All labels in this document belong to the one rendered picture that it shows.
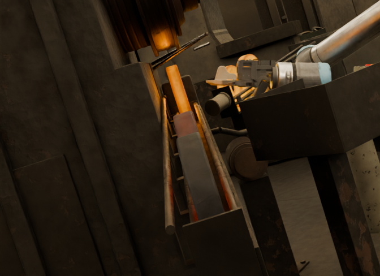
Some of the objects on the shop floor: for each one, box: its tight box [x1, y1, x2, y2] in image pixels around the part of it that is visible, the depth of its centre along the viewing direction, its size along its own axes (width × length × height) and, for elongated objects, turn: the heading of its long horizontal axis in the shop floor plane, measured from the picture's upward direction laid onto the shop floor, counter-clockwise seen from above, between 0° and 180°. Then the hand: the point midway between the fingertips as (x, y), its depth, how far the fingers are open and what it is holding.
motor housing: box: [225, 137, 300, 276], centre depth 237 cm, size 13×22×54 cm, turn 72°
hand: (210, 83), depth 212 cm, fingers closed
